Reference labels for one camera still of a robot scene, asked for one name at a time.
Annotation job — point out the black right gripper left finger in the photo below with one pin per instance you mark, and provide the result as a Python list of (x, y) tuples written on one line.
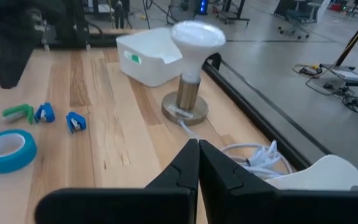
[(179, 186)]

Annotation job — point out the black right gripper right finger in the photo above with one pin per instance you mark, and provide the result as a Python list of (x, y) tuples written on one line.
[(225, 186)]

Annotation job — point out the blue mini stapler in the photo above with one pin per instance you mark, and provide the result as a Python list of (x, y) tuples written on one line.
[(47, 115), (78, 119)]

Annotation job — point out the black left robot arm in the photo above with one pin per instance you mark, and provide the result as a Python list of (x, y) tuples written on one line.
[(8, 56)]

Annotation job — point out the teal tape roll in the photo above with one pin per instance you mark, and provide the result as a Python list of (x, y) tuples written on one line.
[(11, 165)]

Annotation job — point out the white plastic storage bin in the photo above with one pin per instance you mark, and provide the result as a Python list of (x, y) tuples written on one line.
[(154, 71), (322, 174)]

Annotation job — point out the white bulb brass lamp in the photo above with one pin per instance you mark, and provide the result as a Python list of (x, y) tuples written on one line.
[(194, 40)]

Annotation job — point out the black computer tower blue lights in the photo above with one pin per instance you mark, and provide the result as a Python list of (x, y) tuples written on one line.
[(202, 7)]

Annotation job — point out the office chair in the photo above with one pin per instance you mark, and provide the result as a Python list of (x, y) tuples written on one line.
[(297, 15)]

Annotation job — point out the yellow black stand pole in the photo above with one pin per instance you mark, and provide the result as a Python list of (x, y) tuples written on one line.
[(356, 37)]

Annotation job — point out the black aluminium table frame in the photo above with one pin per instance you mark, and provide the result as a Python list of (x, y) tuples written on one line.
[(259, 121)]

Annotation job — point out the rolling desk frame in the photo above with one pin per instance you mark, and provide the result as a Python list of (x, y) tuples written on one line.
[(232, 17)]

